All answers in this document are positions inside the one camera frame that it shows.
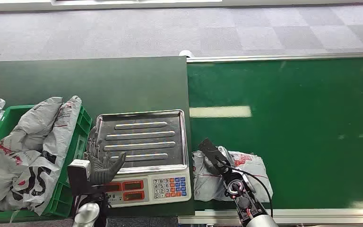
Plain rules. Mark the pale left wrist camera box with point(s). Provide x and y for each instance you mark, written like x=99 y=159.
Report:
x=78 y=175

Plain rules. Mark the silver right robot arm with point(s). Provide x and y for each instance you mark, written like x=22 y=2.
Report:
x=247 y=203

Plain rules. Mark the grey package with red logo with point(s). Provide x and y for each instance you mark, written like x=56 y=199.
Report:
x=256 y=175

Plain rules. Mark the grey package with black letters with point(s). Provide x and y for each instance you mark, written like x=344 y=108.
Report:
x=37 y=185

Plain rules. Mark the crumpled grey package red print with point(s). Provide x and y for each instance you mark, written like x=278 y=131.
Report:
x=0 y=169

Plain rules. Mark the white package with red text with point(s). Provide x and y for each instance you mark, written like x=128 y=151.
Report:
x=65 y=125

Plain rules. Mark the white conveyor roller end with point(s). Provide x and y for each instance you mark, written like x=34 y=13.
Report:
x=186 y=53

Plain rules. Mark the green plastic crate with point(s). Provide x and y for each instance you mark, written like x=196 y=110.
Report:
x=62 y=194

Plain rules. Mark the aluminium conveyor rail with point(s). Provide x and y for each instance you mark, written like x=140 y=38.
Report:
x=294 y=57
x=325 y=216

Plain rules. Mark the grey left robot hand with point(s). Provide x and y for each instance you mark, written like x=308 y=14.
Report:
x=101 y=170

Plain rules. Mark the green conveyor belt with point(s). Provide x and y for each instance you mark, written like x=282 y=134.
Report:
x=310 y=109

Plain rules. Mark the electronic scale with steel tray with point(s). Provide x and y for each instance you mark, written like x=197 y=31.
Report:
x=144 y=137

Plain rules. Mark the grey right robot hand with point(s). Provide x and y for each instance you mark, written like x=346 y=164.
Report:
x=212 y=152

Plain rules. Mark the plain grey crumpled package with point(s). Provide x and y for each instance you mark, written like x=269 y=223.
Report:
x=34 y=125

